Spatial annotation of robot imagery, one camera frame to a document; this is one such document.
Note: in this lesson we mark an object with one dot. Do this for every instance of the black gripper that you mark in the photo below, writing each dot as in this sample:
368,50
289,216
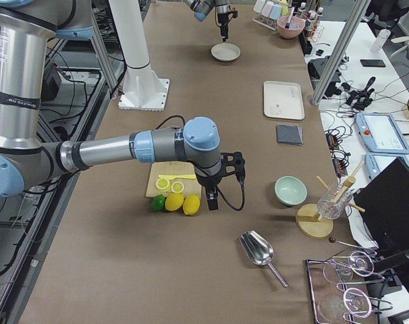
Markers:
222,18
208,181

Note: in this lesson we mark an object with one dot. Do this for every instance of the cream round plate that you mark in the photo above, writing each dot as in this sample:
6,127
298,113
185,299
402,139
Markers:
225,52

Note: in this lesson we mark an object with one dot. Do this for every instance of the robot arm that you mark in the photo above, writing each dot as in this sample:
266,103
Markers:
202,9
38,145

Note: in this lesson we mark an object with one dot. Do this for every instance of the white rabbit tray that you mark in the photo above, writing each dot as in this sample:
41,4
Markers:
283,100

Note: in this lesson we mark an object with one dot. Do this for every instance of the pastel cup rack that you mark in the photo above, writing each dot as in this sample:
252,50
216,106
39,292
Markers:
268,12

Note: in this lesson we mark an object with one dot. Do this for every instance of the wooden cutting board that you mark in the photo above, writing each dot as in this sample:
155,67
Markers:
172,168

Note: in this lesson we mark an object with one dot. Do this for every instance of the yellow lemon near scoop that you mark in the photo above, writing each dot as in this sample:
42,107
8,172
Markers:
191,204

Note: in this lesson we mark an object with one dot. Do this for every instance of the lower lemon slice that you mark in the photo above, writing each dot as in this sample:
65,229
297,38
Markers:
177,187

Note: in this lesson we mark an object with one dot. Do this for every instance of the lemon slice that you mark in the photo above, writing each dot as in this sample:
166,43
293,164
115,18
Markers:
162,184
177,187

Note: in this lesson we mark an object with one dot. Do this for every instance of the yellow plastic knife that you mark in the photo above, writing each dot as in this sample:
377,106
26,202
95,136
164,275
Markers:
172,177

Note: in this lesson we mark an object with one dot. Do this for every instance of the metal muddler in bowl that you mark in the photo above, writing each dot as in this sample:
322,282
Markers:
289,18

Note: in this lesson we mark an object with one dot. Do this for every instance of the grey folded cloth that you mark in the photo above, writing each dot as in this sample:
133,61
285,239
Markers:
289,134

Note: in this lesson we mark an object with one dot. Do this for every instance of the mint green bowl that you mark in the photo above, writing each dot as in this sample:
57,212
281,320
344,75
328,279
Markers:
290,191

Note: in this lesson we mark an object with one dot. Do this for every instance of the upper lemon slice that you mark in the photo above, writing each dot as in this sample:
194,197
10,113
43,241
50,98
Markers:
162,184

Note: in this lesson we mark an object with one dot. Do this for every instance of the pink bowl with ice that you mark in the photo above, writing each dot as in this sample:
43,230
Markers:
296,26

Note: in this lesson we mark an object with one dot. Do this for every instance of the green lime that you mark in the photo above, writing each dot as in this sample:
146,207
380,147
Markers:
158,203

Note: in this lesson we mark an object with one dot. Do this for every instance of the metal scoop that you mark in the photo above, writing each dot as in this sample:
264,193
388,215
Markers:
260,252

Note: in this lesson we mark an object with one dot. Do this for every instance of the wooden cup stand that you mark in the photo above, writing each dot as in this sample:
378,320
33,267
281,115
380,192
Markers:
316,226

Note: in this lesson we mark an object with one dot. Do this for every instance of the glass cup on stand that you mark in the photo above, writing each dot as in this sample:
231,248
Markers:
334,201

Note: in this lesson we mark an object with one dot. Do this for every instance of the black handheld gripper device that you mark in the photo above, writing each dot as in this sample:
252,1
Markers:
359,99

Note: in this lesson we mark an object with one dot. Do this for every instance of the near teach pendant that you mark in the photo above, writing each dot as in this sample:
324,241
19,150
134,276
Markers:
377,162

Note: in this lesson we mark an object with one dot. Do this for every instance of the teach pendant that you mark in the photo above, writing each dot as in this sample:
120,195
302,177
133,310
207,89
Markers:
377,162
381,134

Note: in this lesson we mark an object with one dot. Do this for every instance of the black smartphone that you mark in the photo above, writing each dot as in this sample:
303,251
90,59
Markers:
372,63

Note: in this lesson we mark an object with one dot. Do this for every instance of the far teach pendant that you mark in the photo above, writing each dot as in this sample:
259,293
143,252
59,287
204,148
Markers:
381,134

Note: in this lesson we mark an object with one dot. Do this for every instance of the black monitor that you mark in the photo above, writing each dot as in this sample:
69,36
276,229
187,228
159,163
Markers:
386,203

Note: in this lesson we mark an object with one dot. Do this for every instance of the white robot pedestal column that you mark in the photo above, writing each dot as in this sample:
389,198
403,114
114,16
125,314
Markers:
142,88

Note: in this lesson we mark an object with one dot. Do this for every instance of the aluminium frame post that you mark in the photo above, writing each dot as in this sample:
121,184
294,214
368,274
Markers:
342,43

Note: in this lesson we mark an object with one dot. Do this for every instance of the wire glass rack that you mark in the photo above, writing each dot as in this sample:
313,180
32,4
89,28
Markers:
337,287

